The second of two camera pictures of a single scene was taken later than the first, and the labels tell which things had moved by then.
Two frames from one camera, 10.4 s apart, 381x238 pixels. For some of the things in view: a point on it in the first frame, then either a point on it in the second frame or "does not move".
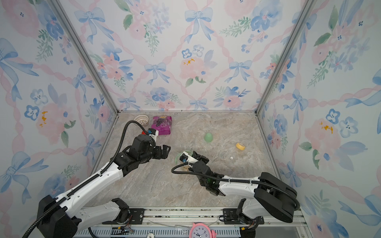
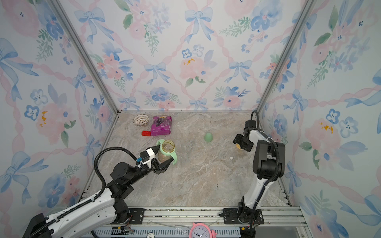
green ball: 208,137 does not move
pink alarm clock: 200,230 does not move
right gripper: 200,158 -> 238,140
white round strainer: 142,119 does not move
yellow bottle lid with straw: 240,146 does not move
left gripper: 165,150 -> 156,168
